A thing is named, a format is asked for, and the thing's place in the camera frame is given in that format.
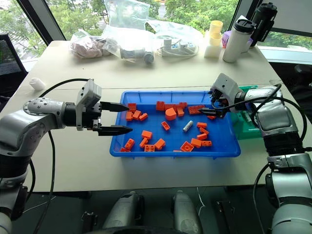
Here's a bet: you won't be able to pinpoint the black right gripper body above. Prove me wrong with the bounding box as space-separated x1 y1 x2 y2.
209 89 232 110

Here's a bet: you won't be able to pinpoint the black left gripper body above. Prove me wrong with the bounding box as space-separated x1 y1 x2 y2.
83 101 103 132

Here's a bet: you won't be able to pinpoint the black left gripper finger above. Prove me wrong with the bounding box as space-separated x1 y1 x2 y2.
97 125 134 137
100 101 130 113

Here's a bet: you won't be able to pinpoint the green plastic bin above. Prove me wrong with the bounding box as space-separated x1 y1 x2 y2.
230 85 263 140

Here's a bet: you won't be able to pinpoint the blue plastic bin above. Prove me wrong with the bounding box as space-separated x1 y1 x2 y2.
109 90 242 160

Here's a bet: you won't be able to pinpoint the orange flat toy brick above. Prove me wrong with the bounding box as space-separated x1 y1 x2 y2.
180 141 195 153
187 105 206 116

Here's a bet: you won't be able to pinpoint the silver cylindrical battery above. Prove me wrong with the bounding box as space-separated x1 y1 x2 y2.
182 119 194 133

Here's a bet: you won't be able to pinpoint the orange rounded toy brick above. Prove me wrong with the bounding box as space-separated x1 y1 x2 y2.
165 108 177 121

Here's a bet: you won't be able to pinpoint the white plastic block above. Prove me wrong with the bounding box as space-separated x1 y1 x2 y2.
204 30 224 59

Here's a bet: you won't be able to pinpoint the white thermos with black lid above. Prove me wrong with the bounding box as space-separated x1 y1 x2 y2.
222 19 257 63

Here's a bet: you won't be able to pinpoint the purple object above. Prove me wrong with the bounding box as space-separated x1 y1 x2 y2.
221 31 233 50

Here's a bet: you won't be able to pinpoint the grey cylinder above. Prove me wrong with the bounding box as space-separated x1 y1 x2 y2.
143 51 155 65

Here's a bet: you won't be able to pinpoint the small white bottle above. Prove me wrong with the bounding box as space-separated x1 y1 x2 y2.
29 77 46 91

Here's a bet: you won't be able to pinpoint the clear plastic bag with parts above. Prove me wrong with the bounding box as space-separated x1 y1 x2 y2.
100 23 157 64

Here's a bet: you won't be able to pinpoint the white power strip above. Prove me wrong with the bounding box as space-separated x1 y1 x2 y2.
160 38 196 57

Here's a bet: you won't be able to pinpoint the cream plastic cups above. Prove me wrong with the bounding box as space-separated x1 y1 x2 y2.
210 20 224 47

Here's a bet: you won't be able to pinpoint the plastic bag with pink cloth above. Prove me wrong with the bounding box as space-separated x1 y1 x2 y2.
69 29 108 59

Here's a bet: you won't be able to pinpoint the clear plastic bag with power strip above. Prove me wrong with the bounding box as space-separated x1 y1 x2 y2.
145 20 203 59

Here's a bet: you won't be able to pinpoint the black office chair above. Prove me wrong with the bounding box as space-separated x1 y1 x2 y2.
268 61 312 98

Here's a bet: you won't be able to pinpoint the grey rounded robot leg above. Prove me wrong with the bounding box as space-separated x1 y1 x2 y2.
173 190 203 234
101 191 145 230

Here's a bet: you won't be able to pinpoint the black bottle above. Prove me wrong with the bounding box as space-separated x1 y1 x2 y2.
249 2 278 48

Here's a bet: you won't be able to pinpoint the empty clear plastic bag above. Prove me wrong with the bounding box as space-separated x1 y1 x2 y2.
103 0 151 28

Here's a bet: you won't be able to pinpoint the black mesh chair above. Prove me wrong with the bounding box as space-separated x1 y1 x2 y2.
0 32 29 96

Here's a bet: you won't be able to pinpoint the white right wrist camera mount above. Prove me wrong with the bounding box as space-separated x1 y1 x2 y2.
210 73 241 103

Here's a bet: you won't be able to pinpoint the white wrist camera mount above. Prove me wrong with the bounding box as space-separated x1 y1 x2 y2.
210 73 241 103
75 78 102 132

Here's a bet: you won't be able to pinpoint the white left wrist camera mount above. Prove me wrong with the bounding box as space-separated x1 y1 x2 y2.
75 78 102 132

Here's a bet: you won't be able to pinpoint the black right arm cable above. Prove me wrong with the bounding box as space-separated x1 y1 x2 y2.
211 83 308 234

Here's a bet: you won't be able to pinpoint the thin white wire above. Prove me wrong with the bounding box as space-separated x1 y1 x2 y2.
196 187 206 221

